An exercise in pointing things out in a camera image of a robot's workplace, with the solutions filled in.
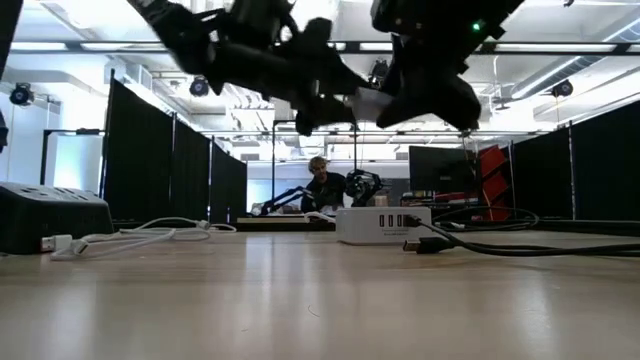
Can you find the black monitor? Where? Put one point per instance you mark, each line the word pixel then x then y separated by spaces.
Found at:
pixel 440 170

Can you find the neighbouring station robot arm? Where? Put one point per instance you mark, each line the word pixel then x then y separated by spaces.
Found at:
pixel 362 185
pixel 280 200

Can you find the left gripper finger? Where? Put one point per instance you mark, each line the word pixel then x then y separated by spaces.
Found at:
pixel 330 65
pixel 320 114

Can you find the white power cube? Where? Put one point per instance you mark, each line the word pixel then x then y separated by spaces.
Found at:
pixel 382 227

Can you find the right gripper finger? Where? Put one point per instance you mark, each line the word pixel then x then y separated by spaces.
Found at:
pixel 440 100
pixel 400 75

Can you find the black power adapter block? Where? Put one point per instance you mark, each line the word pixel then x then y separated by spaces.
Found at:
pixel 50 215

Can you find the person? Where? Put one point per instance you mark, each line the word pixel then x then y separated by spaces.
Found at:
pixel 325 187

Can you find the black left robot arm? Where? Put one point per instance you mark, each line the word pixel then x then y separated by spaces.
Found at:
pixel 170 35

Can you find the red bin rack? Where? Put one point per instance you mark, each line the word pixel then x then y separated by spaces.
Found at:
pixel 492 170

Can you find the cluttered storage shelf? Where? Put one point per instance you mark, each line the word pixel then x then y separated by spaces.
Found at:
pixel 440 200

